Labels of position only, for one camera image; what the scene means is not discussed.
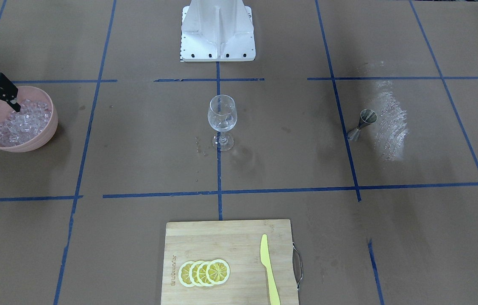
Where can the steel double jigger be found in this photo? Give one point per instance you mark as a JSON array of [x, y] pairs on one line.
[[367, 117]]

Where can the pink bowl of ice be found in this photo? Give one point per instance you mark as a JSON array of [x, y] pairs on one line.
[[33, 126]]

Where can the clear wine glass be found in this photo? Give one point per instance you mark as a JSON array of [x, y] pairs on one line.
[[222, 117]]

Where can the wooden cutting board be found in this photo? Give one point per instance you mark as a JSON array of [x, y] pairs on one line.
[[190, 246]]

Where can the yellow plastic knife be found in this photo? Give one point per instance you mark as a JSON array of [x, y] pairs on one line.
[[266, 262]]

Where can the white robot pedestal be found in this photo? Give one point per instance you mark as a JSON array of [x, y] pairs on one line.
[[217, 30]]

